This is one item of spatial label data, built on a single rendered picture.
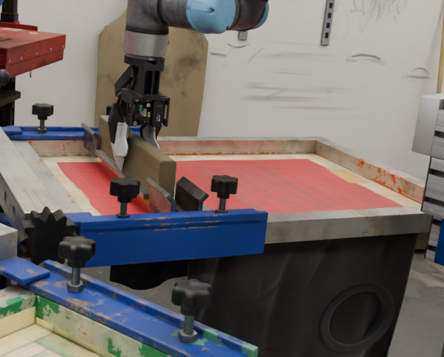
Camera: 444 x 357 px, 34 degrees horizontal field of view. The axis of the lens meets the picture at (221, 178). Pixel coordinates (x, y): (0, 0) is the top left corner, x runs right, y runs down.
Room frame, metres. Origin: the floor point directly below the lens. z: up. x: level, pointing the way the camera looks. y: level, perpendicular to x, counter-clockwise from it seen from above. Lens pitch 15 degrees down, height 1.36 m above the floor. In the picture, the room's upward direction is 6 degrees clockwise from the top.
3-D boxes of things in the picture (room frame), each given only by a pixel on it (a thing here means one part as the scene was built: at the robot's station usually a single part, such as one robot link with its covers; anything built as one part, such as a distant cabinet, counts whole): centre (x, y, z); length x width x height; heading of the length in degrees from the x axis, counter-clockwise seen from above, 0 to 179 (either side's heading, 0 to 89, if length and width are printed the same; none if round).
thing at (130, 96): (1.29, 0.15, 1.15); 0.09 x 0.08 x 0.12; 27
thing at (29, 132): (1.55, 0.32, 0.97); 0.30 x 0.05 x 0.07; 117
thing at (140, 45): (1.30, 0.15, 1.23); 0.08 x 0.08 x 0.05
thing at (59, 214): (0.89, 0.22, 1.02); 0.07 x 0.06 x 0.07; 117
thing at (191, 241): (1.05, 0.07, 0.97); 0.30 x 0.05 x 0.07; 117
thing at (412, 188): (1.41, -0.02, 0.97); 0.79 x 0.58 x 0.04; 117
